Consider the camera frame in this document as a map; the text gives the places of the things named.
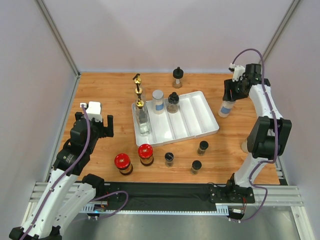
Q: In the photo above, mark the small black lid spice jar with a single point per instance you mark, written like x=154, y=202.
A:
x=203, y=146
x=169, y=159
x=195, y=167

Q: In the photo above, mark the black knob grinder bottle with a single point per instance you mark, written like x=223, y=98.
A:
x=177, y=74

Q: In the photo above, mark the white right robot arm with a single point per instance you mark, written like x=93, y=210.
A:
x=269, y=135

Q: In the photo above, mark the red lid sauce jar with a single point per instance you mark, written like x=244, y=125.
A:
x=145, y=153
x=123, y=163

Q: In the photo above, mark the clear glass oil bottle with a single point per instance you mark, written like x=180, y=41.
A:
x=142, y=117

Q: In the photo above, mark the right aluminium corner post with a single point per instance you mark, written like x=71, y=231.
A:
x=293, y=6

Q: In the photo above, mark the white divided organizer tray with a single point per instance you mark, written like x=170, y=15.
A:
x=194, y=119

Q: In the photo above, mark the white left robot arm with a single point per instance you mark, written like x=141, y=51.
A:
x=54, y=213

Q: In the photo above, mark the aluminium corner post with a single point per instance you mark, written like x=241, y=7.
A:
x=57, y=36
x=293, y=6

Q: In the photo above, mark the black cap spice bottle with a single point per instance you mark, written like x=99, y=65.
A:
x=173, y=103

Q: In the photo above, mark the left aluminium corner post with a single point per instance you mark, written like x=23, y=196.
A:
x=57, y=36

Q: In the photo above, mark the glass oil bottle dark sauce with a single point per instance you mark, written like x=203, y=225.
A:
x=140, y=93

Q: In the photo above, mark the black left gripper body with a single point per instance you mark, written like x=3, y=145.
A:
x=98, y=127

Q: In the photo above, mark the white powder jar black lid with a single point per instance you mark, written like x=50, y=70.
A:
x=244, y=147

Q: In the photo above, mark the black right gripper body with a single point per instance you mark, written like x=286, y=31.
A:
x=230, y=89

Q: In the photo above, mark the salt jar silver lid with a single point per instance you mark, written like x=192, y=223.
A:
x=225, y=108

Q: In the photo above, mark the salt jar blue label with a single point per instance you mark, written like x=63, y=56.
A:
x=158, y=102

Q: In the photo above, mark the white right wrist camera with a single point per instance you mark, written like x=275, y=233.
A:
x=237, y=71

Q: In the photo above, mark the aluminium frame rail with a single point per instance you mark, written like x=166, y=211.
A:
x=186, y=198

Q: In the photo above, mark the glass oil bottle brown sauce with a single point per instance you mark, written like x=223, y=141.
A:
x=137, y=80

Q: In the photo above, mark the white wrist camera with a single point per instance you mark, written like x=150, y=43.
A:
x=237, y=71
x=93, y=110

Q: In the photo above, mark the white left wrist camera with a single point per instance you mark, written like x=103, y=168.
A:
x=93, y=110

